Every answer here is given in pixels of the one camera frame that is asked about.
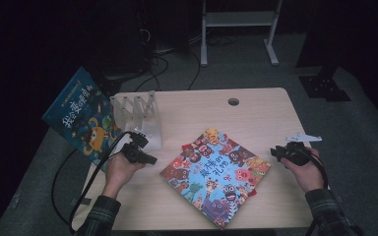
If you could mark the dark blue monster picture book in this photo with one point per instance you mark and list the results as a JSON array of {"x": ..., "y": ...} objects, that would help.
[{"x": 78, "y": 121}]

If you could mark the person's left hand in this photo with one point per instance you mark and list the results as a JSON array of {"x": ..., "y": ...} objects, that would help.
[{"x": 121, "y": 173}]

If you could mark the black stand base plate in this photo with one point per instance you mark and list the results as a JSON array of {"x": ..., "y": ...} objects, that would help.
[
  {"x": 323, "y": 87},
  {"x": 110, "y": 87}
]

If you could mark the clear acrylic book rack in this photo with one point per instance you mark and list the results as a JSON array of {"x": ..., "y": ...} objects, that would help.
[{"x": 151, "y": 131}]

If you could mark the grey tape strip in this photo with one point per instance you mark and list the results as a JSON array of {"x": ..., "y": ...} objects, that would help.
[{"x": 84, "y": 201}]

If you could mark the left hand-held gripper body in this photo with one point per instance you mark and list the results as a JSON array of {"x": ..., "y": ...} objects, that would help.
[{"x": 134, "y": 150}]

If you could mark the red picture book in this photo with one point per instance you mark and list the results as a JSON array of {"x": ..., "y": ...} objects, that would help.
[{"x": 186, "y": 146}]

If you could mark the light blue animals picture book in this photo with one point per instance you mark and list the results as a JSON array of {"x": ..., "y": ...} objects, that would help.
[{"x": 215, "y": 180}]

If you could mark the white metal stand frame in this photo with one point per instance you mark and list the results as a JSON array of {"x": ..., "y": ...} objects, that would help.
[{"x": 239, "y": 18}]

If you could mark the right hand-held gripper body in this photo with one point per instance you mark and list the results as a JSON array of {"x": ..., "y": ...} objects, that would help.
[{"x": 295, "y": 152}]

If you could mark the person's right hand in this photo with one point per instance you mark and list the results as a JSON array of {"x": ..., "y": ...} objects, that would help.
[{"x": 306, "y": 175}]

